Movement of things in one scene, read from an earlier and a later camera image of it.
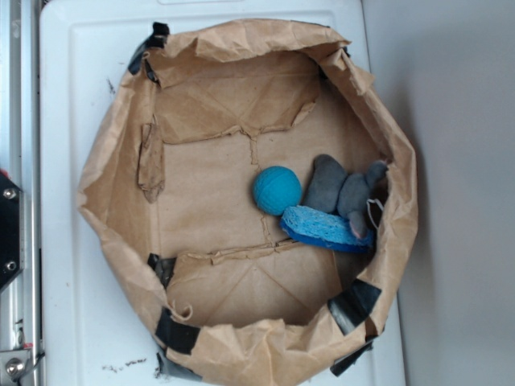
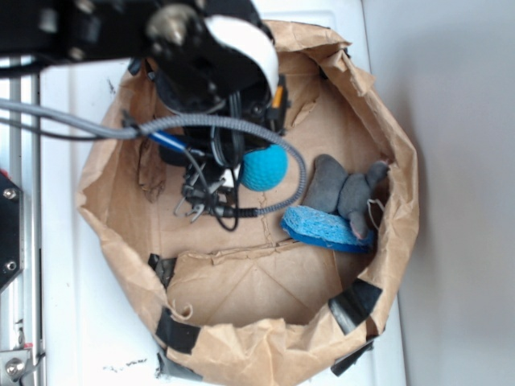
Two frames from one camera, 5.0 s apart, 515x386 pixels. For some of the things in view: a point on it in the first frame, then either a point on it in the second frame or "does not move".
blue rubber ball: (275, 188) -> (264, 169)
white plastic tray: (92, 331) does not move
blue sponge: (324, 227) does not move
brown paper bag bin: (166, 186) does not move
